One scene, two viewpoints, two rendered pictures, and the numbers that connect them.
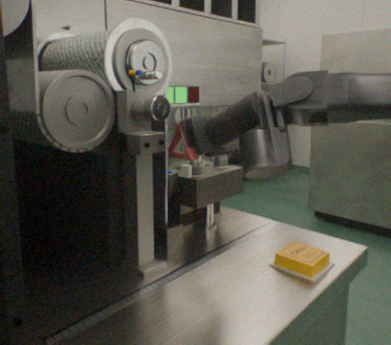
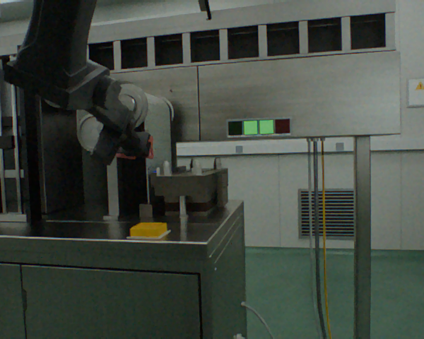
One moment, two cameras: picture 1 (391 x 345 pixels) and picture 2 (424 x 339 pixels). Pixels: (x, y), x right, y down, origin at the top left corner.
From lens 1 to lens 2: 106 cm
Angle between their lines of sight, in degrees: 60
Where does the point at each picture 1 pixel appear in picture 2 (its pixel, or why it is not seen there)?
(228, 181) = (186, 183)
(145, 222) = (112, 191)
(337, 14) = not seen: outside the picture
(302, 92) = not seen: hidden behind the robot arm
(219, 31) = (319, 66)
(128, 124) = not seen: hidden behind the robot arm
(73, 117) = (90, 135)
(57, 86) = (85, 121)
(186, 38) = (274, 80)
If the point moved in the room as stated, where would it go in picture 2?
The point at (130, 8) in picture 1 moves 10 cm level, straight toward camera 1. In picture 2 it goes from (217, 69) to (196, 66)
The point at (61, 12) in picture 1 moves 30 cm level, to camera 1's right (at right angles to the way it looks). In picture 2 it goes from (168, 82) to (205, 66)
